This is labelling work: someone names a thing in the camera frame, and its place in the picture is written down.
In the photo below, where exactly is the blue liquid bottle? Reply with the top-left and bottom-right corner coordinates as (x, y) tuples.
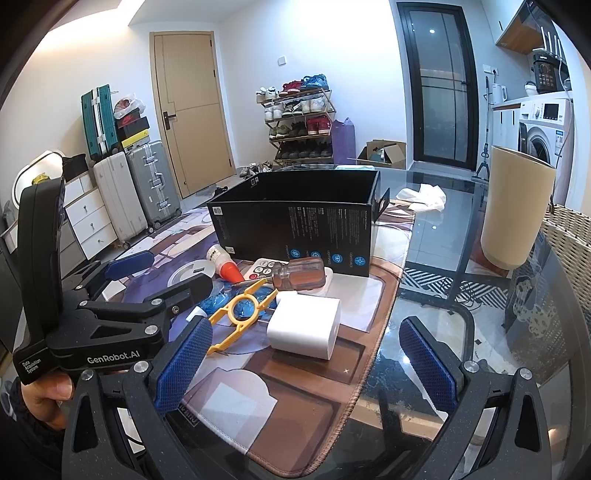
(182, 281), (277, 323)

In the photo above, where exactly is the white glue bottle orange cap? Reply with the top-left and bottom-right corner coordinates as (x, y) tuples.
(206, 244), (245, 284)

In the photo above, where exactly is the white remote control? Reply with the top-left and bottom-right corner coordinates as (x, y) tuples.
(243, 258), (286, 281)

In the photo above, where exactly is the amber handle screwdriver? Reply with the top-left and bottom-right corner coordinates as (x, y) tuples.
(232, 257), (328, 292)

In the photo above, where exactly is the white power adapter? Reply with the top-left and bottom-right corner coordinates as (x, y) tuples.
(266, 292), (341, 360)

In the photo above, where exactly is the person's left hand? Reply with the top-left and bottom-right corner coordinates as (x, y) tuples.
(21, 371), (74, 430)

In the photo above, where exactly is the white drawer cabinet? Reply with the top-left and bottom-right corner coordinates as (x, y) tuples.
(64, 172), (117, 260)

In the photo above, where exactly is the white suitcase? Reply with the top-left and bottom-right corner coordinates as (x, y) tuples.
(93, 152), (147, 244)

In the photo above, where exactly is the silver suitcase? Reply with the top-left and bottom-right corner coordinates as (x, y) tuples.
(126, 140), (181, 230)

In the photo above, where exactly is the anime print desk mat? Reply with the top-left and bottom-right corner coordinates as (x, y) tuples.
(98, 202), (414, 478)

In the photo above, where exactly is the green suitcase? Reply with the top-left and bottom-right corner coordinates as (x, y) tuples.
(81, 84), (120, 162)

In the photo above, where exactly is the black cardboard box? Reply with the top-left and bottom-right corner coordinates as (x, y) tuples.
(207, 169), (391, 277)

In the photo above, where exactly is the white crumpled cloth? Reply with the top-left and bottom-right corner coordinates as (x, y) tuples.
(396, 184), (447, 213)

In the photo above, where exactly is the wicker basket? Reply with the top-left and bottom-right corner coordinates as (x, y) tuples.
(541, 204), (591, 328)

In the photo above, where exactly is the beige cylindrical tumbler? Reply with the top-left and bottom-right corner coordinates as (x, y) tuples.
(481, 146), (556, 270)

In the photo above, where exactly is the shoe rack with shoes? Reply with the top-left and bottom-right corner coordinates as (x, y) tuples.
(256, 74), (337, 166)

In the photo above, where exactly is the wooden entrance door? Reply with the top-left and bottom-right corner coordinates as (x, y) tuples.
(150, 31), (235, 199)

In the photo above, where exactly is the purple bag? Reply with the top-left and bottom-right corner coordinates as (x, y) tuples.
(332, 118), (356, 165)

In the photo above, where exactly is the open cardboard box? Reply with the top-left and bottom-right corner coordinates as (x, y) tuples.
(356, 140), (407, 170)

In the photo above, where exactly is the white washing machine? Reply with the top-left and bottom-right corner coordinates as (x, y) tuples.
(519, 92), (575, 205)

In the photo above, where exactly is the black framed glass door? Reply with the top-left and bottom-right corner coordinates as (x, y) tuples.
(397, 2), (479, 171)

